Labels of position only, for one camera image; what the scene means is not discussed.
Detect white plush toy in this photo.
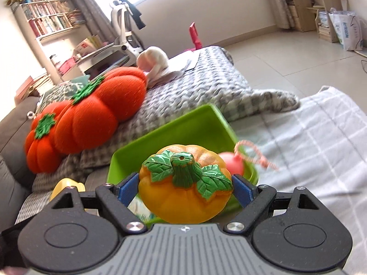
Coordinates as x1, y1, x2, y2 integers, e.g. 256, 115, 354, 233
136, 46, 170, 84

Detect red basket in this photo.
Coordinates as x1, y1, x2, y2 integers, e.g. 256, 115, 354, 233
58, 57, 77, 75

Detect orange toy pumpkin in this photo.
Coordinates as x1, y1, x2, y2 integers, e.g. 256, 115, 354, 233
138, 144, 234, 224

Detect stack of books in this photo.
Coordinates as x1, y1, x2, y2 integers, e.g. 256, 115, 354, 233
14, 74, 56, 101

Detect books on desk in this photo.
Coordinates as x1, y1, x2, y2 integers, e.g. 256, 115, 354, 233
75, 35, 108, 55

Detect grey checkered blanket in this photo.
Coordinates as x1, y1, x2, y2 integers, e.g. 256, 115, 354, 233
14, 46, 300, 224

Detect small orange pumpkin cushion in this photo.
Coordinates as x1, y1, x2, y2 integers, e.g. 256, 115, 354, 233
24, 100, 73, 174

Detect white papers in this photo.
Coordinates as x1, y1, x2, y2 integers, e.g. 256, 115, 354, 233
164, 54, 199, 77

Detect pink toy pig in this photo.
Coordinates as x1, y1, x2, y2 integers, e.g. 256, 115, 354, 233
218, 139, 280, 178

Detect white shopping bag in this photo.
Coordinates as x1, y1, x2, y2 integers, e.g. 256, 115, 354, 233
328, 8, 365, 52

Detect wooden shelf desk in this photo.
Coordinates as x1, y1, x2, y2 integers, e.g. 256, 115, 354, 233
276, 0, 345, 43

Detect white desk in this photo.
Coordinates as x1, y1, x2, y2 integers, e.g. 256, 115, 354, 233
74, 44, 139, 78

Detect large orange pumpkin cushion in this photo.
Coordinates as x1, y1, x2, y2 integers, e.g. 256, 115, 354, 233
54, 66, 147, 156

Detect teal patterned pillow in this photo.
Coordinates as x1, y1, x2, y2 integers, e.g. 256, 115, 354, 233
37, 75, 91, 113

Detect yellow plastic cup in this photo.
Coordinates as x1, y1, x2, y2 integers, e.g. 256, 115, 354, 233
50, 178, 86, 202

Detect grey sofa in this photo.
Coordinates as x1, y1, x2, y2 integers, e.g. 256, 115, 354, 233
0, 95, 41, 221

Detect light grey grid sheet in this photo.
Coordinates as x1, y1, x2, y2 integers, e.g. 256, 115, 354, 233
229, 85, 367, 265

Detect white office chair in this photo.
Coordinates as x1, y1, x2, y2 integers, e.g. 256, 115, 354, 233
109, 0, 144, 60

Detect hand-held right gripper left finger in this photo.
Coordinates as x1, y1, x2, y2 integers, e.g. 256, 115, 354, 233
43, 173, 147, 235

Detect grey patterned curtain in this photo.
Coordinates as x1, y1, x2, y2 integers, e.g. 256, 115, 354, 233
58, 0, 116, 39

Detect black garment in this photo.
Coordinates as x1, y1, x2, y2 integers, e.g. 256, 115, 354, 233
117, 0, 146, 31

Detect green plastic box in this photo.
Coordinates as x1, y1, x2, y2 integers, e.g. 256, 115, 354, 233
107, 104, 259, 224

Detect red plastic object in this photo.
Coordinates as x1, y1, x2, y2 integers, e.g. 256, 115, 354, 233
188, 22, 203, 51

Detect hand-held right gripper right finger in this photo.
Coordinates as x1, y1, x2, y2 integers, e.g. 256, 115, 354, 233
224, 174, 322, 234

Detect white bookshelf with books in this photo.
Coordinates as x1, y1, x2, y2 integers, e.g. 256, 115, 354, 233
11, 0, 87, 78

